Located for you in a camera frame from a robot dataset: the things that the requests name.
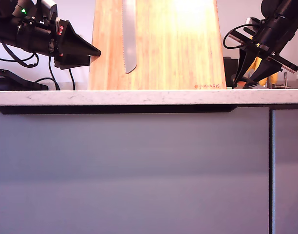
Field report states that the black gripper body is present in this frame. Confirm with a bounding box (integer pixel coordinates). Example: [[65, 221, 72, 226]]
[[19, 18, 59, 67], [228, 24, 298, 73]]

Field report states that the wooden magnetic knife block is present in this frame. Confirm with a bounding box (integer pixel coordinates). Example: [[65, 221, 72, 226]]
[[87, 0, 227, 91]]

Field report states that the large serrated bread knife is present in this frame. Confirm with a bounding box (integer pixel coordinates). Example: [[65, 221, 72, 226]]
[[121, 0, 137, 74]]

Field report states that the yellow rubber glove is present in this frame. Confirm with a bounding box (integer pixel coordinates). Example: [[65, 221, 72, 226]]
[[248, 56, 279, 86]]

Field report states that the black square container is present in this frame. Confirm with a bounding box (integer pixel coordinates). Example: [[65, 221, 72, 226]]
[[223, 57, 238, 88]]

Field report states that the black contact grill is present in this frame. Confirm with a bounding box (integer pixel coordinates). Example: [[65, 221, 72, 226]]
[[0, 69, 49, 91]]

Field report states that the grey cabinet door front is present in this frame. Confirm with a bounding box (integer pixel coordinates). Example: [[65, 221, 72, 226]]
[[272, 109, 298, 234], [0, 107, 270, 234]]

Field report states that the black power cable with plug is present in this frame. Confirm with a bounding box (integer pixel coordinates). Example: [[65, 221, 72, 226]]
[[68, 68, 76, 91], [34, 56, 61, 91]]

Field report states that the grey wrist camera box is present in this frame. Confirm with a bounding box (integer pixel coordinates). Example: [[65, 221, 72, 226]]
[[243, 17, 261, 37], [40, 0, 58, 19]]

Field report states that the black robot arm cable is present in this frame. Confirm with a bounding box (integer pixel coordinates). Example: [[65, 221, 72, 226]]
[[0, 51, 39, 62], [223, 23, 249, 49], [1, 41, 40, 68]]

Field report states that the black cabinet handle rail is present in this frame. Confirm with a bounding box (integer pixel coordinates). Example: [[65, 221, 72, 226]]
[[0, 106, 237, 115]]

